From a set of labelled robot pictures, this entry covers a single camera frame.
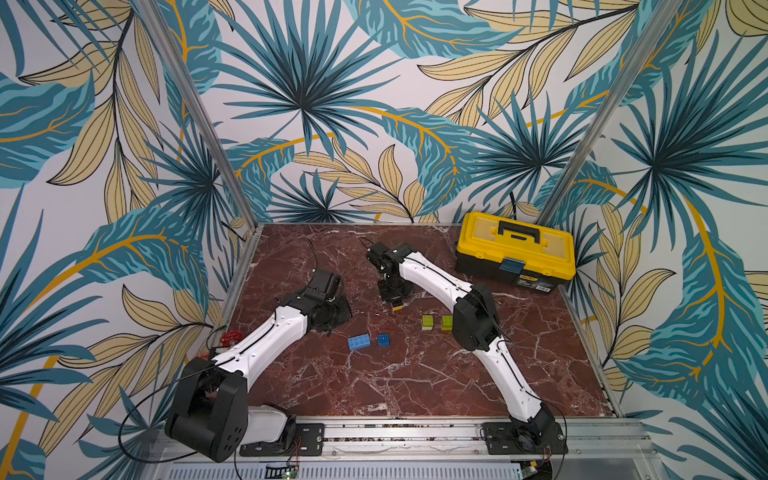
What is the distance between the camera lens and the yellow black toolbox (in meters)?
0.92

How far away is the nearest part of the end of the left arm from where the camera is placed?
0.61 m

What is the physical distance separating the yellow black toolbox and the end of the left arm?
44 centimetres
